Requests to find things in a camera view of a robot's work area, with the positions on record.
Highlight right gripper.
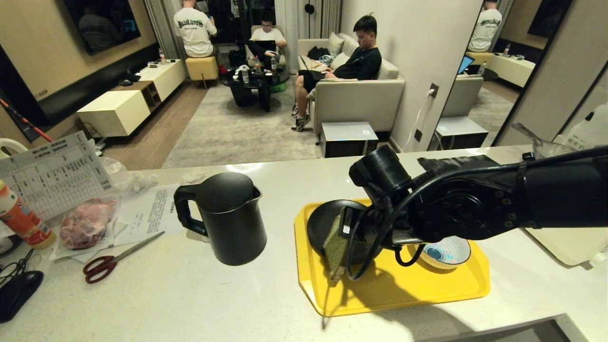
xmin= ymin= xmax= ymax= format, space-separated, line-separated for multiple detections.
xmin=340 ymin=205 xmax=399 ymax=250

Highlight green scrubbing sponge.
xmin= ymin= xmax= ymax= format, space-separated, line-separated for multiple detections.
xmin=323 ymin=214 xmax=355 ymax=286

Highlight black electric kettle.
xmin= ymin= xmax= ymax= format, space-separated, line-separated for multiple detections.
xmin=173 ymin=172 xmax=268 ymax=266

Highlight black kettle lid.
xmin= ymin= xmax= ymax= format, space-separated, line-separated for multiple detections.
xmin=197 ymin=172 xmax=262 ymax=213

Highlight black round plate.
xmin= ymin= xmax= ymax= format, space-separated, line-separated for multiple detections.
xmin=306 ymin=199 xmax=380 ymax=261

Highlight yellow plastic tray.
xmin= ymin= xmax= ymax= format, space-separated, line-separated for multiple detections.
xmin=294 ymin=198 xmax=491 ymax=318

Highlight white blue patterned bowl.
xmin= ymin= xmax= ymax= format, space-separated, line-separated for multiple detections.
xmin=418 ymin=236 xmax=472 ymax=271

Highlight grey box side table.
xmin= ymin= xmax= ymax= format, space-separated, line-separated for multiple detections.
xmin=321 ymin=121 xmax=380 ymax=159

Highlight black plastic bag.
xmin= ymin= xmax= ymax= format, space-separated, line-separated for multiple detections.
xmin=417 ymin=154 xmax=500 ymax=174

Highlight beige sofa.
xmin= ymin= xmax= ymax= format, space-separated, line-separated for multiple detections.
xmin=297 ymin=32 xmax=406 ymax=146

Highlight grey area rug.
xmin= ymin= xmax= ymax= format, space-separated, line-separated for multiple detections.
xmin=161 ymin=83 xmax=329 ymax=170

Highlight person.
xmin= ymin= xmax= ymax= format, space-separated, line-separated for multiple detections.
xmin=247 ymin=11 xmax=288 ymax=70
xmin=291 ymin=14 xmax=383 ymax=133
xmin=173 ymin=0 xmax=218 ymax=58

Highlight black coffee table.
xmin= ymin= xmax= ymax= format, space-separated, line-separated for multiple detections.
xmin=219 ymin=66 xmax=291 ymax=113

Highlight beige armchair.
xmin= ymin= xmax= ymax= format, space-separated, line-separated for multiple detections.
xmin=246 ymin=25 xmax=289 ymax=71

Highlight clear plastic container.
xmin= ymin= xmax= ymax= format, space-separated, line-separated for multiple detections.
xmin=511 ymin=122 xmax=573 ymax=159

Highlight white flat appliance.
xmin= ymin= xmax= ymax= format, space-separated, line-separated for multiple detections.
xmin=522 ymin=223 xmax=608 ymax=267

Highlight white printed paper sheet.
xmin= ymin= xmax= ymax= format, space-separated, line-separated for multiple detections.
xmin=113 ymin=184 xmax=187 ymax=247

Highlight yellow square stool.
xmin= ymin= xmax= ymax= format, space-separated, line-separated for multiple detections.
xmin=185 ymin=55 xmax=219 ymax=89

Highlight white plastic jug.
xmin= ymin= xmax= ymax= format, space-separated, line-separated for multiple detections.
xmin=553 ymin=102 xmax=608 ymax=151

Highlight crumpled clear plastic wrap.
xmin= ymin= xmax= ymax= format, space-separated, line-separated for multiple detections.
xmin=99 ymin=157 xmax=160 ymax=191

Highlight white low cabinet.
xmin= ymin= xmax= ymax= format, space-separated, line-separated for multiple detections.
xmin=76 ymin=90 xmax=152 ymax=139
xmin=135 ymin=59 xmax=187 ymax=102

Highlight wooden open shelf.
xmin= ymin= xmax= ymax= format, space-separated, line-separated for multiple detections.
xmin=111 ymin=80 xmax=162 ymax=113

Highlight raw meat in plastic bag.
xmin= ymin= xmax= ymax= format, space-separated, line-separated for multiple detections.
xmin=59 ymin=198 xmax=117 ymax=250

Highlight grey curtain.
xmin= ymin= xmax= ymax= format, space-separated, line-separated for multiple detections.
xmin=143 ymin=0 xmax=187 ymax=61

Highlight printed table chart sheet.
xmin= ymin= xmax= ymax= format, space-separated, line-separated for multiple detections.
xmin=0 ymin=131 xmax=115 ymax=222

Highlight orange labelled bottle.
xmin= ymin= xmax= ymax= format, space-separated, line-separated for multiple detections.
xmin=0 ymin=179 xmax=57 ymax=250

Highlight black computer mouse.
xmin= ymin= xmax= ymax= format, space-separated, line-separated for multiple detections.
xmin=0 ymin=270 xmax=45 ymax=324

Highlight red black stick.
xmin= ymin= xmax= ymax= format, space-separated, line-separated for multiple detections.
xmin=0 ymin=97 xmax=54 ymax=143

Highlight white charger cable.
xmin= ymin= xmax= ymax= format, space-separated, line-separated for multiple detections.
xmin=401 ymin=93 xmax=434 ymax=152

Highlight tall wall mirror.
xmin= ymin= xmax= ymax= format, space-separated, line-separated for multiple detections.
xmin=427 ymin=0 xmax=574 ymax=152

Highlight red handled scissors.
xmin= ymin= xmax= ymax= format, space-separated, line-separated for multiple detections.
xmin=83 ymin=231 xmax=166 ymax=285

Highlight wall mounted television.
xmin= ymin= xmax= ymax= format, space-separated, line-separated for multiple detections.
xmin=63 ymin=0 xmax=142 ymax=57

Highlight thin black cord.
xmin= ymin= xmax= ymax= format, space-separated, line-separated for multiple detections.
xmin=0 ymin=248 xmax=35 ymax=287

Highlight white plastic handle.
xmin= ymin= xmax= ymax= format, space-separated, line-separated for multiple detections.
xmin=0 ymin=137 xmax=29 ymax=159

